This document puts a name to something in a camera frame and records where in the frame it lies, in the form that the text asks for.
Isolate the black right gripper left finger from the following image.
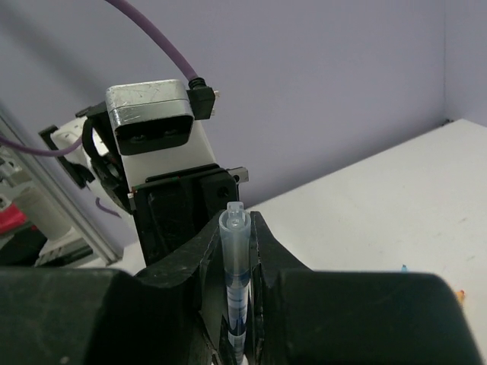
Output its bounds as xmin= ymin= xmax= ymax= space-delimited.
xmin=1 ymin=220 xmax=224 ymax=364

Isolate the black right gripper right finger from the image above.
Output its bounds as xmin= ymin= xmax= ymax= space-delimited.
xmin=249 ymin=211 xmax=482 ymax=364

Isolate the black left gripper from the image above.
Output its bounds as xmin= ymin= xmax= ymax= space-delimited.
xmin=129 ymin=163 xmax=249 ymax=266

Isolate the clear pen cap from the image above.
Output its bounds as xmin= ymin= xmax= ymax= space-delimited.
xmin=218 ymin=202 xmax=251 ymax=281

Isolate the blue pen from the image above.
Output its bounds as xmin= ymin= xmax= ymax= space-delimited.
xmin=225 ymin=271 xmax=250 ymax=364

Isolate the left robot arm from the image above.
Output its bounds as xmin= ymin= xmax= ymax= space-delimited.
xmin=41 ymin=103 xmax=249 ymax=265

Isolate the orange highlighter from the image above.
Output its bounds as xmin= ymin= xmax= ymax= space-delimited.
xmin=456 ymin=290 xmax=466 ymax=303

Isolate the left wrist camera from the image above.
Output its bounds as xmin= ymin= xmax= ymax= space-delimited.
xmin=105 ymin=78 xmax=216 ymax=189

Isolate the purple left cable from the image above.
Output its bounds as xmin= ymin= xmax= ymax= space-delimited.
xmin=0 ymin=0 xmax=199 ymax=157

